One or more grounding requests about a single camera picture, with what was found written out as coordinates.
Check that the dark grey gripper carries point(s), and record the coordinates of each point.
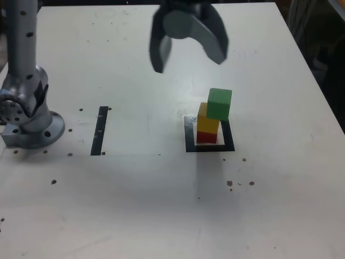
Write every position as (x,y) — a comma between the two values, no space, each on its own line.
(188,5)

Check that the green cube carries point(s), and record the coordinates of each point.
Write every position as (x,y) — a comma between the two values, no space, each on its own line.
(219,105)

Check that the yellow cube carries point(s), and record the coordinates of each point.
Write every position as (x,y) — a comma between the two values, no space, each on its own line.
(206,125)

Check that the red cube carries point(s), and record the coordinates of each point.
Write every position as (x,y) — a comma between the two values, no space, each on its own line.
(206,137)

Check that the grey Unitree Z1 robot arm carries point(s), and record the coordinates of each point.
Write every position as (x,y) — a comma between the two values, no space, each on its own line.
(21,67)

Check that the black tape square outline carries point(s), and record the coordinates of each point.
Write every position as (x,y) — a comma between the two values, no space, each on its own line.
(228,137)

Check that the black tape strip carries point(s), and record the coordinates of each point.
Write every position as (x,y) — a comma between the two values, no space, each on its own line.
(99,132)

